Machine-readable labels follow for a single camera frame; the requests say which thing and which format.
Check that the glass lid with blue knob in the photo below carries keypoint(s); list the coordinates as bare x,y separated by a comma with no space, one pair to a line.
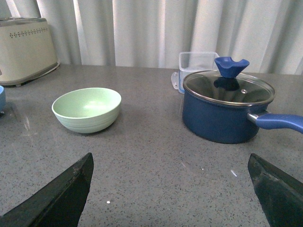
228,85

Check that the white curtain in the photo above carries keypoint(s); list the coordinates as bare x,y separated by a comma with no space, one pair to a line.
152,33

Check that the green bowl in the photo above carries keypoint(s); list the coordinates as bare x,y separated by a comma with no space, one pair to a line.
87,110

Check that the cream toaster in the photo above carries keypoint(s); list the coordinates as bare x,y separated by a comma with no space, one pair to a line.
26,50

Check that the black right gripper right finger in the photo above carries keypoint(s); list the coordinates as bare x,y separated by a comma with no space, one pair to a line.
280,195

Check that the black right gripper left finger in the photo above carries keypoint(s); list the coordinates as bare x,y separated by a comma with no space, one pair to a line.
59,204

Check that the dark blue saucepan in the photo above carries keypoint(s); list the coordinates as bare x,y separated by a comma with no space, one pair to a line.
231,124

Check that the blue bowl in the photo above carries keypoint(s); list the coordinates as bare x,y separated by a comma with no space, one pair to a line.
2,98

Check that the clear plastic container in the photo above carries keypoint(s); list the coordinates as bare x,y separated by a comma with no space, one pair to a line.
190,62

